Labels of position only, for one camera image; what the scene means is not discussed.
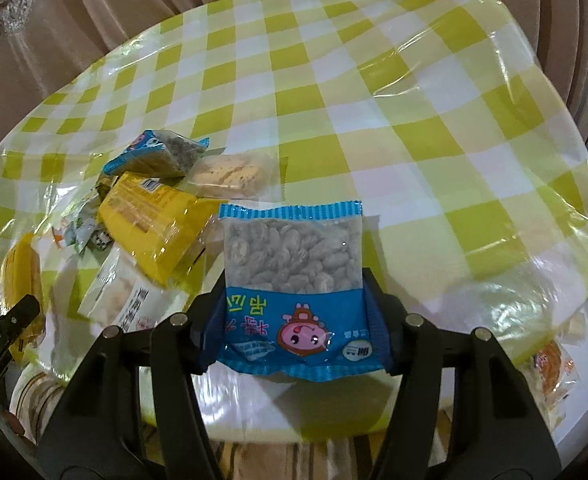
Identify yellow long bread packet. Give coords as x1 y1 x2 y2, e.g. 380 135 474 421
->
0 232 46 364

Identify white macadamia nut packet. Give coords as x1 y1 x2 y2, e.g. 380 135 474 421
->
78 245 187 333

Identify yellow white wafer packet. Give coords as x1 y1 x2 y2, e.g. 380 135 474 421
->
98 172 220 286

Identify blue sunflower seed packet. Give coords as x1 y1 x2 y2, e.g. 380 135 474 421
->
202 200 391 382

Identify clear round cookie packet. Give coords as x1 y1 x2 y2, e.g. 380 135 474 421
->
183 153 282 203

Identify striped sofa cushion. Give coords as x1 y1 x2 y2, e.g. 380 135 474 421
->
10 364 384 479

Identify orange pastry packet in box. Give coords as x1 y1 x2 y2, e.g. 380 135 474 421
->
522 340 579 431

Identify green white checkered tablecloth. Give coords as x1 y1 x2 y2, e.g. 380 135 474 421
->
0 0 588 446

